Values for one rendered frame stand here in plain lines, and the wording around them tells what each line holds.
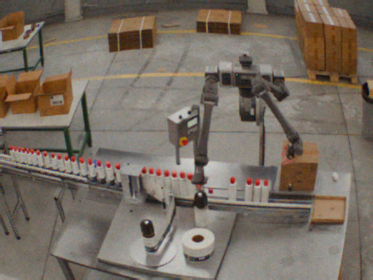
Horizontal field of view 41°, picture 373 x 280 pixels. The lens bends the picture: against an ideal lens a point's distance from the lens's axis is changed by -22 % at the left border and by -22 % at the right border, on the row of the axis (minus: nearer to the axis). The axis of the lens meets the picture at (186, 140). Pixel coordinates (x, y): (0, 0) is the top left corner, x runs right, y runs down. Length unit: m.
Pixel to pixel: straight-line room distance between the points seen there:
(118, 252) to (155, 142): 2.55
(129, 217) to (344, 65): 4.10
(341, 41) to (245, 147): 2.15
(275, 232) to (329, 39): 3.66
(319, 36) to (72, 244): 4.33
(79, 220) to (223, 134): 2.51
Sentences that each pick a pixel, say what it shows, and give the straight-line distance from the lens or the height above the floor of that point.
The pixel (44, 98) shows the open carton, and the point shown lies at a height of 0.98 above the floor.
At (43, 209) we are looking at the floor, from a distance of 5.53.
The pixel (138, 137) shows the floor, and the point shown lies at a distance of 6.22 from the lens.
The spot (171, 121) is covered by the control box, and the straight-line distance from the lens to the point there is 3.81.
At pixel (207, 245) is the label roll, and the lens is 3.57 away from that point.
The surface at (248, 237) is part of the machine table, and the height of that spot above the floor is 0.83.
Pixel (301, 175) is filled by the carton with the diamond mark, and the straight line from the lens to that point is 4.10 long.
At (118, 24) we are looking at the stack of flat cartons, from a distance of 8.14.
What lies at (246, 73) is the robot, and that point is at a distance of 4.21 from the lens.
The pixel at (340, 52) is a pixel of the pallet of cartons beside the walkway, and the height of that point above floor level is 0.46.
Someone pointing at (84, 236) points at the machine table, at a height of 0.83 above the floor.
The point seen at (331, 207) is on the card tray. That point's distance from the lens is 4.09.
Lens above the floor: 3.62
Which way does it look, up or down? 36 degrees down
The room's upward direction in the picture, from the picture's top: 4 degrees counter-clockwise
